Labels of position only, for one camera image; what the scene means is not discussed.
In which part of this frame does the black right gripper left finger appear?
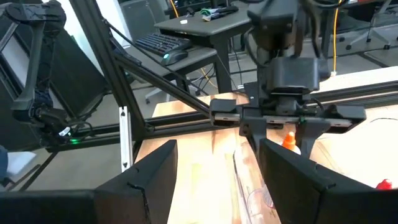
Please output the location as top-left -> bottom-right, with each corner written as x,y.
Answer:
93,139 -> 178,224

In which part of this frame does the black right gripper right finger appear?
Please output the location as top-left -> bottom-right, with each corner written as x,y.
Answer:
259,138 -> 374,224

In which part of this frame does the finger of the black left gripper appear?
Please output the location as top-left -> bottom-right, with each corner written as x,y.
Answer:
296,119 -> 331,159
239,116 -> 269,153

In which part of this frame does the red food colouring bottle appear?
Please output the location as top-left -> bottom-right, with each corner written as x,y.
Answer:
374,178 -> 394,191
281,130 -> 302,156

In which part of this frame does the clear plastic bin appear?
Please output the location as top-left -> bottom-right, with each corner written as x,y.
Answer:
231,116 -> 398,224

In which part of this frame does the black computer mouse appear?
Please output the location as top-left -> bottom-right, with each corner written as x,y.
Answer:
160,49 -> 190,67

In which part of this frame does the grey office desk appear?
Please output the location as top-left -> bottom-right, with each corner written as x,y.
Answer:
123,7 -> 253,97

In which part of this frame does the white green cloth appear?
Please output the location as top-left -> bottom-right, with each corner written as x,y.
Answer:
200,6 -> 229,22

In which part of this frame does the office chair base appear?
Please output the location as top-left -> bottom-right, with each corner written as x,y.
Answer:
344,12 -> 393,51

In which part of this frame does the black keyboard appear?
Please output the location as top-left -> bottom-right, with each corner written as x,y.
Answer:
134,32 -> 193,57

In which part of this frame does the white cardboard box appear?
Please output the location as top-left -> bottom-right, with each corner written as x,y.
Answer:
6,151 -> 37,177

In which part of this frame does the black monitor panel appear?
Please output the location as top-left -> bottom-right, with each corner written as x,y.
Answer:
46,27 -> 110,119

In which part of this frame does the black device with green light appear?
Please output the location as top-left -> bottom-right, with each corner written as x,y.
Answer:
0,0 -> 94,152

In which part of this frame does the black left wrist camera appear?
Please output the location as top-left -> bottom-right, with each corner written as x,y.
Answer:
266,57 -> 331,96

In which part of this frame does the silver frame bracket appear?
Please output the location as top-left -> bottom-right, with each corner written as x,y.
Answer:
119,105 -> 135,172

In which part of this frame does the yellow extension cable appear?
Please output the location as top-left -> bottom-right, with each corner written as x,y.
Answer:
331,0 -> 340,78

